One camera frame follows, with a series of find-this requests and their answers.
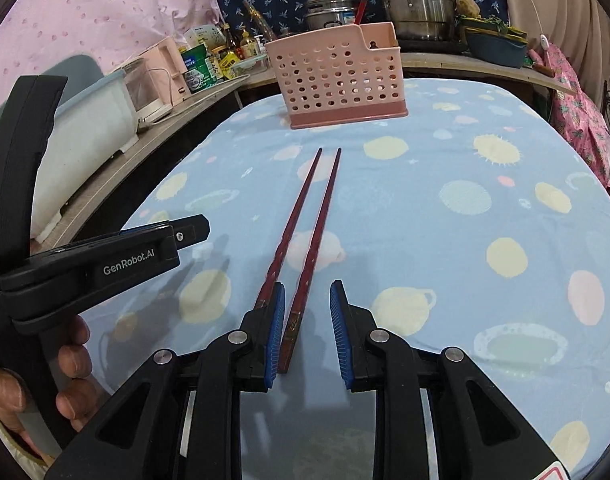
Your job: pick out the small steel pot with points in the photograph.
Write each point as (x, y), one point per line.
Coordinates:
(330, 12)

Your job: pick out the white plastic tub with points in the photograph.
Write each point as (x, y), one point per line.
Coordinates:
(80, 145)

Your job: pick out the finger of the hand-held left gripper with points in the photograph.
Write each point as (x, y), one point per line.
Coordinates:
(145, 228)
(192, 230)

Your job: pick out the blue planet print tablecloth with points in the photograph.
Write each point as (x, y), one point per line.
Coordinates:
(435, 235)

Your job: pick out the dark red chopstick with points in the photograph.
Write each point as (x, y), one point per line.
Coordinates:
(306, 280)
(285, 240)

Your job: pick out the pink floral cloth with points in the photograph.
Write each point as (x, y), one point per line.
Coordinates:
(585, 110)

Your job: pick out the blue basin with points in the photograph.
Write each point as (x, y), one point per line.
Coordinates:
(495, 50)

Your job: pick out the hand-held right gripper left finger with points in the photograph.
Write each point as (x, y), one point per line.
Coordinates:
(275, 330)

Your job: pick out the wooden rolling pin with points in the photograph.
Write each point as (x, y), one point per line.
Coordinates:
(544, 67)

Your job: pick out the person's left hand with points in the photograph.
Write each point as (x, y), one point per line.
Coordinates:
(75, 355)

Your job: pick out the white clear-front appliance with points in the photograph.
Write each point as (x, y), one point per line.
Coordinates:
(142, 95)

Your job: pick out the dark sauce bottle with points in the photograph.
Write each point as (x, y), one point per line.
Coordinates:
(231, 36)

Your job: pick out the brown wooden stick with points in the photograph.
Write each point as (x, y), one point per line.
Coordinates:
(259, 20)

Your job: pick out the black stove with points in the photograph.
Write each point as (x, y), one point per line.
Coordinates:
(435, 45)

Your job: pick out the green white can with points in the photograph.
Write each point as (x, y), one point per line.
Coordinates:
(200, 70)

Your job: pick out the green vegetables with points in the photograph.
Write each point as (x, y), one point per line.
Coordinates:
(500, 26)

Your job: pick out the brown potato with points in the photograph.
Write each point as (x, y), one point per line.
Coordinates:
(467, 6)

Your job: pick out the grey-green chair back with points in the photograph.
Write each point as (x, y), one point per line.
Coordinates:
(80, 80)

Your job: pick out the small amber bottle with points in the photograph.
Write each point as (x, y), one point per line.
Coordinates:
(247, 42)

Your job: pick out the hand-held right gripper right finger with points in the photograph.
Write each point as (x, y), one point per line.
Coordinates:
(337, 330)

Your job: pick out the pink perforated utensil basket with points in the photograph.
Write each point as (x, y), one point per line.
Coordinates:
(345, 112)

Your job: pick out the pink dotted cloth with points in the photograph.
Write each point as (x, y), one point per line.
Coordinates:
(95, 0)

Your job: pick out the beige curtain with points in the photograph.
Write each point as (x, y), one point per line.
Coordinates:
(575, 0)

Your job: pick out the pink appliance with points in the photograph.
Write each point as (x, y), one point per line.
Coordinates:
(167, 67)

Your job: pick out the large steel steamer pot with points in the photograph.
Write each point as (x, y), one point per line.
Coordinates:
(415, 0)

